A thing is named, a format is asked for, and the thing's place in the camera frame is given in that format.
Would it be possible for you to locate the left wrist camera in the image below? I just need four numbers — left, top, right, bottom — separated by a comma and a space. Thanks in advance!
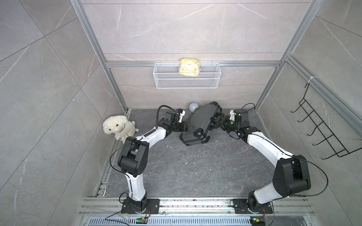
175, 108, 186, 123

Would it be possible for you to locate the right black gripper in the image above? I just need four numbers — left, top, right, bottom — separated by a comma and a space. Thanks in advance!
214, 115, 239, 134

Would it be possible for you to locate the white plush dog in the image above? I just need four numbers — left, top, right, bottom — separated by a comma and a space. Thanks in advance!
102, 115, 139, 143

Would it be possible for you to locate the aluminium mounting rail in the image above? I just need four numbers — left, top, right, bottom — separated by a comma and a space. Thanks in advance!
77, 197, 314, 216

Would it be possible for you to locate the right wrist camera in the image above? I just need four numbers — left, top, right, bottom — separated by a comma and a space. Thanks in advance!
230, 110, 235, 121

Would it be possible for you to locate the white wire mesh basket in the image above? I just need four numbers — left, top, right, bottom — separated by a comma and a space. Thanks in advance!
153, 63, 221, 89

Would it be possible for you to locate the yellow packet in basket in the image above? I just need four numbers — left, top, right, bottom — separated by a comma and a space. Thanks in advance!
179, 58, 200, 77

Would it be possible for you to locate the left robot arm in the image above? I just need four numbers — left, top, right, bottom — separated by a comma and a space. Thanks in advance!
117, 105, 188, 214

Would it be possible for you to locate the grey poker set case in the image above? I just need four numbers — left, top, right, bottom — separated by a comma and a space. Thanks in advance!
180, 101, 222, 146

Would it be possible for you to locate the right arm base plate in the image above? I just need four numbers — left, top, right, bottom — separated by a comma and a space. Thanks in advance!
230, 198, 273, 214

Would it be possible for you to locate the black wire hook rack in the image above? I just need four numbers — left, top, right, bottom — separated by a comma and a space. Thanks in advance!
290, 83, 362, 160

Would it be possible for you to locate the small grey globe ball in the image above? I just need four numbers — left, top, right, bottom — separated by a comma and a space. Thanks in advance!
189, 102, 199, 114

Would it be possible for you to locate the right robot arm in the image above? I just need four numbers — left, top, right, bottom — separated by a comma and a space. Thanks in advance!
211, 109, 312, 214

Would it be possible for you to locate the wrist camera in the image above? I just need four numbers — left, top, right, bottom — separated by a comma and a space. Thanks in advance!
230, 110, 235, 121
175, 108, 186, 123

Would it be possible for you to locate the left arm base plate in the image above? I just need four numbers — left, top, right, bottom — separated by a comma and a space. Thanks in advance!
121, 197, 160, 214

